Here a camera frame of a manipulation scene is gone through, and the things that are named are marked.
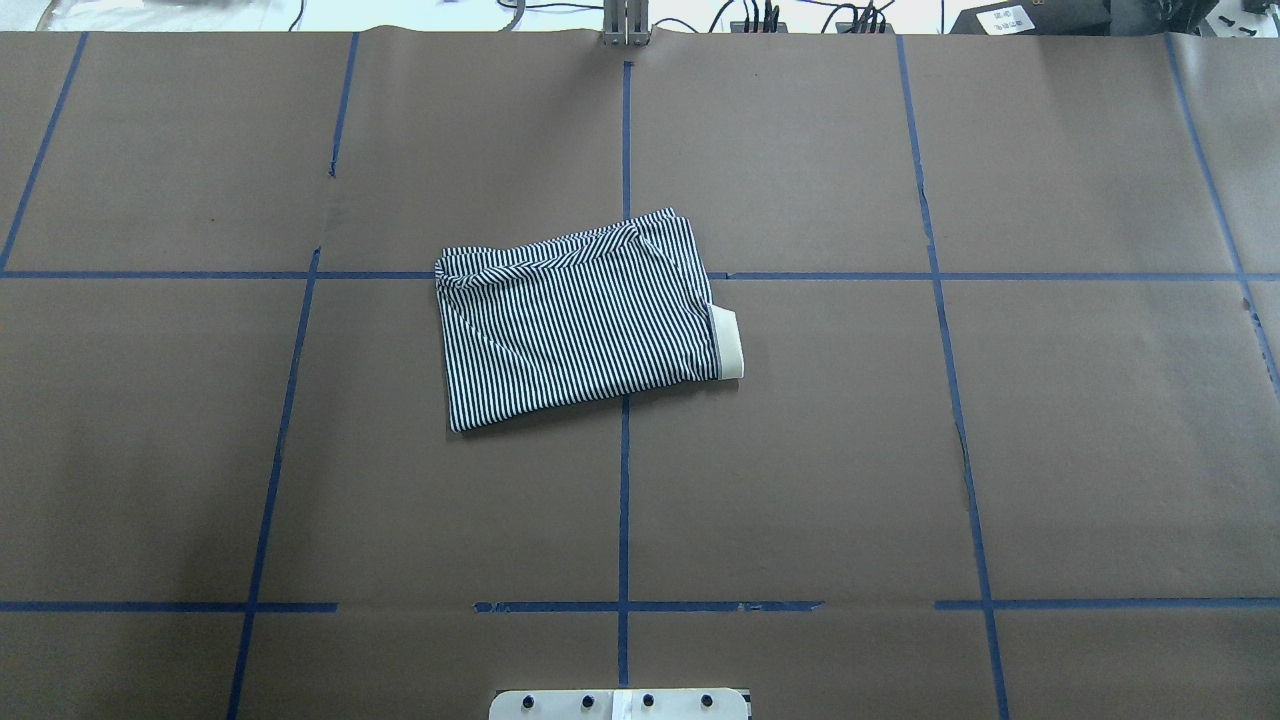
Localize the aluminium frame post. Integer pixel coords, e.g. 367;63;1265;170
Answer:
600;0;652;47

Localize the navy white striped polo shirt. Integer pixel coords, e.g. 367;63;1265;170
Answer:
434;208;746;433

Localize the black power box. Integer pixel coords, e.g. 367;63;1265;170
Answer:
946;1;1112;37

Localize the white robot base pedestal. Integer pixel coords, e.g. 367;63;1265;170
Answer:
488;687;753;719

